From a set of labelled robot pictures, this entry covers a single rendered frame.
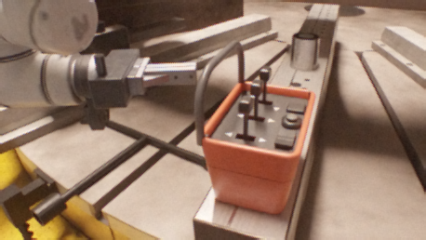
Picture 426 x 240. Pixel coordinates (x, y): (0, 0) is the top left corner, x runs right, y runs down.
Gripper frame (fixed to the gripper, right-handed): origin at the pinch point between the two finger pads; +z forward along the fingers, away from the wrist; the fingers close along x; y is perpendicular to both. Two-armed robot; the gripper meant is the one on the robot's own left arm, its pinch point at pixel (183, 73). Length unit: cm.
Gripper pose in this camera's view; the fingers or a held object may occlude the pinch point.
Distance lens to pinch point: 52.7
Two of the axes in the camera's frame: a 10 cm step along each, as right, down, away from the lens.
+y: -0.3, -8.6, -5.2
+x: -0.1, -5.2, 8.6
